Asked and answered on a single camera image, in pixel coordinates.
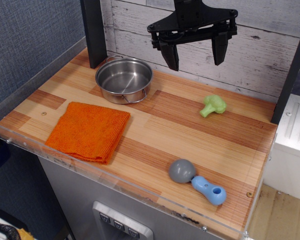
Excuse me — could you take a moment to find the blue grey toy spoon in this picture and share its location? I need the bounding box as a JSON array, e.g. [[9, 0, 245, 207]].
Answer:
[[168, 159, 227, 206]]

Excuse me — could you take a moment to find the dark right vertical post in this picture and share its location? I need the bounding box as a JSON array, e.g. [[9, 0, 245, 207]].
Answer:
[[271, 40, 300, 124]]

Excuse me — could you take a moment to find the silver dispenser button panel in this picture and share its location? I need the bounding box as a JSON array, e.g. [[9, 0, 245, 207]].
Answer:
[[92, 201, 154, 240]]

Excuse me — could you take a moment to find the stainless steel pot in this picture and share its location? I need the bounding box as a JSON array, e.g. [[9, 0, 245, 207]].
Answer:
[[95, 57, 154, 105]]

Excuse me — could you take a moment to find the black yellow bag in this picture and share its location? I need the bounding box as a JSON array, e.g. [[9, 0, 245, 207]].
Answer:
[[0, 210, 35, 240]]

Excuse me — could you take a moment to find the silver toy fridge cabinet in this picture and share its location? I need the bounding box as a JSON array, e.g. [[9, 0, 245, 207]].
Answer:
[[39, 151, 249, 240]]

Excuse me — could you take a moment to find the white side cabinet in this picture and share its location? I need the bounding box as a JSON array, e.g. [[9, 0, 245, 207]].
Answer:
[[263, 94, 300, 199]]

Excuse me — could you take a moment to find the green toy broccoli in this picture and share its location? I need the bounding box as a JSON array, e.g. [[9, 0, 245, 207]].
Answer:
[[199, 95, 227, 118]]

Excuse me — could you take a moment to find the orange folded cloth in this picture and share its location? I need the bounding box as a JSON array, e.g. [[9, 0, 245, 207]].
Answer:
[[45, 102, 131, 165]]

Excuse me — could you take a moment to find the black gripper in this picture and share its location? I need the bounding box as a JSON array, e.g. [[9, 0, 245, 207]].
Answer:
[[147, 0, 238, 71]]

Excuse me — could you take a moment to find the dark left vertical post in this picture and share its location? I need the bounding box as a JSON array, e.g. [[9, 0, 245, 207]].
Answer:
[[80, 0, 107, 69]]

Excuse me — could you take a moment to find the dark vertical post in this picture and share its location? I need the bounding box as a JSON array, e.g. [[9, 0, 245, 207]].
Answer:
[[271, 40, 300, 124], [80, 0, 107, 69]]

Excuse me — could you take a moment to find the clear acrylic guard rail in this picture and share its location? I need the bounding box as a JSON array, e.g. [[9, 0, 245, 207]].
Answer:
[[0, 40, 277, 240]]

